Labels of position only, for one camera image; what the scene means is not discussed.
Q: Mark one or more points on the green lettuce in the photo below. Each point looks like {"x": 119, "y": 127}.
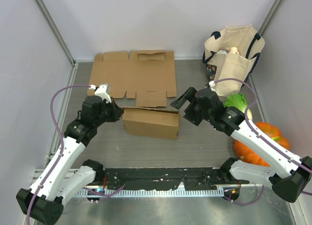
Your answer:
{"x": 238, "y": 101}

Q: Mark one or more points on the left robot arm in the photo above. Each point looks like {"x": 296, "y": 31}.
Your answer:
{"x": 46, "y": 198}

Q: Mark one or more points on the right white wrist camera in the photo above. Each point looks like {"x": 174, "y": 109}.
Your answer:
{"x": 212, "y": 85}

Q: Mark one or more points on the beige canvas tote bag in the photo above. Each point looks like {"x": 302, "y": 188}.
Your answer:
{"x": 234, "y": 68}

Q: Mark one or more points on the orange pumpkin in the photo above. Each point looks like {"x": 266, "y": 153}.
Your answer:
{"x": 262, "y": 144}

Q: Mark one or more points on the flat brown cardboard sheet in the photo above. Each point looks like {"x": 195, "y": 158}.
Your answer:
{"x": 147, "y": 76}

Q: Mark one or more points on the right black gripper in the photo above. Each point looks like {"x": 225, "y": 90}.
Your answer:
{"x": 188, "y": 94}

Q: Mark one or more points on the white bottle in bag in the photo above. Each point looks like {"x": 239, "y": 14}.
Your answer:
{"x": 228, "y": 51}

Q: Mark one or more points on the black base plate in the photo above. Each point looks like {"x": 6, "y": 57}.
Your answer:
{"x": 164, "y": 179}

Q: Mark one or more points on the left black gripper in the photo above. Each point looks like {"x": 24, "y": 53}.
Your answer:
{"x": 117, "y": 112}

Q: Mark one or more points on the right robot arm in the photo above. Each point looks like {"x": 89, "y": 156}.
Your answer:
{"x": 287, "y": 174}

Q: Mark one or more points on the slotted cable duct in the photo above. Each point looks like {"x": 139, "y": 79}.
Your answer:
{"x": 180, "y": 192}

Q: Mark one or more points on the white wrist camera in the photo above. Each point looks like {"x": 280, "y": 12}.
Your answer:
{"x": 102, "y": 91}
{"x": 212, "y": 85}

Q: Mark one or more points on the brown cardboard box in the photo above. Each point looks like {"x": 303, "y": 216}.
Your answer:
{"x": 149, "y": 122}

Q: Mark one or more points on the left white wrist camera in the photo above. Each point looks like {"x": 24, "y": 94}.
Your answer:
{"x": 102, "y": 91}

